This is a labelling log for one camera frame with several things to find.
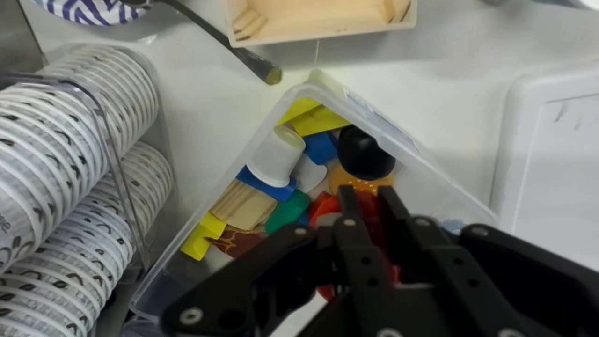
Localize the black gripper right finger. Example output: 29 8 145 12
377 184 599 337

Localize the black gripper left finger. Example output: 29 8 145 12
160 184 403 337

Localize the red block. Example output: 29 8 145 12
308 189 401 302

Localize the black round block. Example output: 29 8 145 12
336 124 400 184

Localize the blue white patterned bowl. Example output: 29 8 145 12
31 0 156 28

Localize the brown block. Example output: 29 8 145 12
209 225 269 261

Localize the green block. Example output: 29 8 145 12
263 189 313 236

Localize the natural wood block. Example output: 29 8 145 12
209 178 280 232

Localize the yellow block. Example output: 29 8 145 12
179 212 229 262
278 96 353 139

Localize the flat blue block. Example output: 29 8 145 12
235 165 298 204

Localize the small white cylinder block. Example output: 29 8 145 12
293 154 330 195

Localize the clear plastic container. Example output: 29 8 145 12
128 68 502 326

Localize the orange block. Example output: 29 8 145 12
327 159 398 197

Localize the stack of printed paper cups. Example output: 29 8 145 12
0 43 166 277
0 139 177 337

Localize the black rod with olive tip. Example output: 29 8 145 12
119 0 285 88

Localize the light wooden box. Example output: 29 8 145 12
222 0 420 51

